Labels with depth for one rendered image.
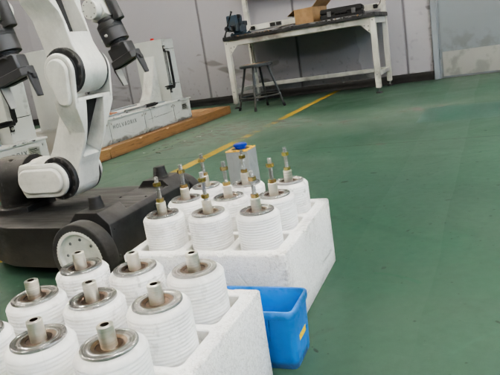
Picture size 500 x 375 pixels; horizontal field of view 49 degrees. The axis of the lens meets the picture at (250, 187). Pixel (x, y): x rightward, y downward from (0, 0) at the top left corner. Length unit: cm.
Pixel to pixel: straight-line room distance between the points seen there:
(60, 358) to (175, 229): 55
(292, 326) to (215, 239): 28
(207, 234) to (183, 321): 42
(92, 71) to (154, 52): 327
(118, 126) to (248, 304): 336
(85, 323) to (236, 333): 23
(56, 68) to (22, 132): 190
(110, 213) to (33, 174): 38
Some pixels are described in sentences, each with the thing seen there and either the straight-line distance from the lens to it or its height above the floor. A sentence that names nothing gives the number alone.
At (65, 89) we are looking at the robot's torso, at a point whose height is 56.
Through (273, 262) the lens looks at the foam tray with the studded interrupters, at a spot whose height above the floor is 16.
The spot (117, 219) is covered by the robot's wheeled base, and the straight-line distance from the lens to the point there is 162.
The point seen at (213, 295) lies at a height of 22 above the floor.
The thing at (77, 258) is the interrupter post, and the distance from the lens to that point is 104.
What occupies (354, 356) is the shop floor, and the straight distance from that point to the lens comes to 110.
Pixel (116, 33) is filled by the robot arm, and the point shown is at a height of 71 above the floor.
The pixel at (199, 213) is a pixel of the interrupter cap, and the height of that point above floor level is 25.
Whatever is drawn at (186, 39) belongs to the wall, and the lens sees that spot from 708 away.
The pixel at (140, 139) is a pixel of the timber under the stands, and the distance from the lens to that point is 428.
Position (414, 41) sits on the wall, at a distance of 621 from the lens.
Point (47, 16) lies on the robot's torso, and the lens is 181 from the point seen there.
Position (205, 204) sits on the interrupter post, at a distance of 122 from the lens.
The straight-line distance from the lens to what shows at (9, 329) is 90.
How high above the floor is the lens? 59
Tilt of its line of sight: 14 degrees down
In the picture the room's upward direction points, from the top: 9 degrees counter-clockwise
